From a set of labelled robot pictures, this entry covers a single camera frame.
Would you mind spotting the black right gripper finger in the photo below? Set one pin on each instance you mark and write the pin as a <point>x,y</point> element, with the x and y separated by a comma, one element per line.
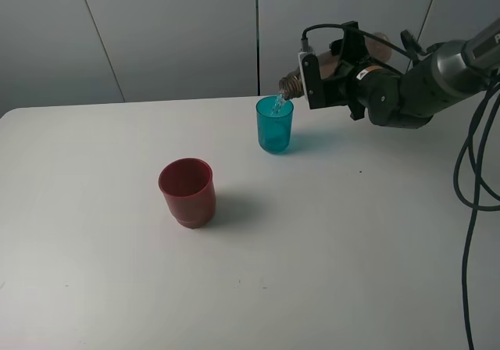
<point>351,48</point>

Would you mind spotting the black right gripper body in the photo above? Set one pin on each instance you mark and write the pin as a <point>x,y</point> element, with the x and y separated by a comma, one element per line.
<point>338,88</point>

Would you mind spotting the smoky grey water bottle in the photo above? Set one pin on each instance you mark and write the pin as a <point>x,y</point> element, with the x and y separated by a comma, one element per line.
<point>290,86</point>

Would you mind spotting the teal translucent plastic cup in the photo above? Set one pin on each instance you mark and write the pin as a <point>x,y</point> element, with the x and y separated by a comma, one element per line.
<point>274,124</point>

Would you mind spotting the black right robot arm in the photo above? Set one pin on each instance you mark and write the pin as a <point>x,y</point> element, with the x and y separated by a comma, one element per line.
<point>400,87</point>

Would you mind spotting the red plastic cup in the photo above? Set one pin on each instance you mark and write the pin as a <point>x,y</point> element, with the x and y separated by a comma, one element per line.
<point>187,186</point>

